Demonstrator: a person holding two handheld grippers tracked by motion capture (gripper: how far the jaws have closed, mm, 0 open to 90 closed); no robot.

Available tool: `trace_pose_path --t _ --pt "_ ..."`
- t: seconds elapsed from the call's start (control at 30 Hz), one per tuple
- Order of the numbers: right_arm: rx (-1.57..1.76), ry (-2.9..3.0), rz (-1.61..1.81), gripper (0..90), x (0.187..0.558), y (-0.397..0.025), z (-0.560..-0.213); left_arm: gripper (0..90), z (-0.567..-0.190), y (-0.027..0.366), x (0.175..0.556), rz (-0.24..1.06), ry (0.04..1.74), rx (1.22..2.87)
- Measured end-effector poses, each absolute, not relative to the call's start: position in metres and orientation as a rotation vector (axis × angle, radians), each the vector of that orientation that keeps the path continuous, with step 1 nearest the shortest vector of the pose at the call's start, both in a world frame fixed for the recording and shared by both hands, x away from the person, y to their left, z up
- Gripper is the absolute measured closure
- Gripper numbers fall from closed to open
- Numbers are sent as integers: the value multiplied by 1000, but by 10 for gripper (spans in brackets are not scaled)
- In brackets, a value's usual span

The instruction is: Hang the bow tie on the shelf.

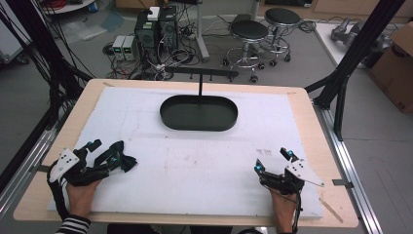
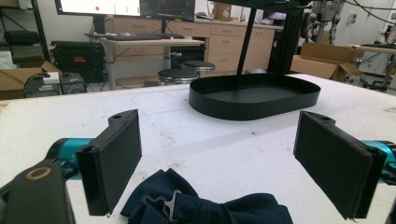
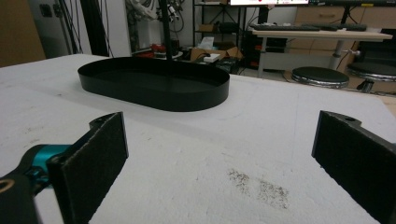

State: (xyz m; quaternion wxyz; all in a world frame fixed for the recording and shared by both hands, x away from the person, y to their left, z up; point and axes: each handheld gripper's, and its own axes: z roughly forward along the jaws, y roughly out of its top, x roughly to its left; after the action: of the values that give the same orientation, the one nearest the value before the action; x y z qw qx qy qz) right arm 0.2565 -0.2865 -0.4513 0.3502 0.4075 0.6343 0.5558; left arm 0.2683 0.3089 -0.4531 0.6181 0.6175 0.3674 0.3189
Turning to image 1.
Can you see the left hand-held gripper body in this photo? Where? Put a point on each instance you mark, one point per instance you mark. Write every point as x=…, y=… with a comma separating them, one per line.
x=65, y=164

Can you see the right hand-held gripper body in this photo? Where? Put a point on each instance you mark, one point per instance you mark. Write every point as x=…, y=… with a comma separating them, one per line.
x=302, y=172

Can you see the black cloth bow tie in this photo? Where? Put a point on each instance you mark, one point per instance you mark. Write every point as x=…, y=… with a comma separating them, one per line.
x=128, y=163

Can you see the person's left hand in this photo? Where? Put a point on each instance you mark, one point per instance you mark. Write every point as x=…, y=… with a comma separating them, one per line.
x=81, y=198

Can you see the person's right hand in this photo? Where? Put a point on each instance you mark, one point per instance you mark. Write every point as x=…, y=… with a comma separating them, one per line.
x=284, y=208

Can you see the grey tape strip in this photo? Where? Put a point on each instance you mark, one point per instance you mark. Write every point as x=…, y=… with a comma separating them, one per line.
x=40, y=168
x=342, y=183

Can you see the thin wooden stick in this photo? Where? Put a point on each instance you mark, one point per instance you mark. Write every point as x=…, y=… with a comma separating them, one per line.
x=331, y=209

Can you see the white foam mat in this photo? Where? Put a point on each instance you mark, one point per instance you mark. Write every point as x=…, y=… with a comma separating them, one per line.
x=201, y=169

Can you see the black oval tray with hanger stand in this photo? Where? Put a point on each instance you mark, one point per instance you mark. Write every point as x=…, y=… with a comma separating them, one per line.
x=198, y=113

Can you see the grey power supply unit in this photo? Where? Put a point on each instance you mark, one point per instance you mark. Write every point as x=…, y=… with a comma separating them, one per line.
x=129, y=48
x=118, y=47

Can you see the clear plastic sheet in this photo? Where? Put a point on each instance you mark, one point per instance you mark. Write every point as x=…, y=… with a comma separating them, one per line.
x=82, y=31

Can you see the black round stool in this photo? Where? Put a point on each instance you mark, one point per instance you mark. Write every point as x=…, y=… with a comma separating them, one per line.
x=281, y=22
x=248, y=39

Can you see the black computer tower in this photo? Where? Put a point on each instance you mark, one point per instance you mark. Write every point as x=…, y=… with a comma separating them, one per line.
x=168, y=31
x=146, y=31

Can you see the brown cardboard box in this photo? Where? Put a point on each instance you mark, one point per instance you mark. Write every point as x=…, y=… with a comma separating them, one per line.
x=394, y=68

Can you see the white box device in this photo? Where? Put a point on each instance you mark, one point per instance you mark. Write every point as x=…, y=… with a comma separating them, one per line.
x=153, y=13

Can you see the grey desk leg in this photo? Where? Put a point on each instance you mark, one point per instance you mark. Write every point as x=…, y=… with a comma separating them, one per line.
x=202, y=35

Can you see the aluminium rail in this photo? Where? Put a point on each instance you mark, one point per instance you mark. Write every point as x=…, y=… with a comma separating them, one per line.
x=350, y=169
x=29, y=162

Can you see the black frame post with brace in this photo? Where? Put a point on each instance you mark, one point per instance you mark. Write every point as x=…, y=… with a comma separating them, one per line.
x=354, y=55

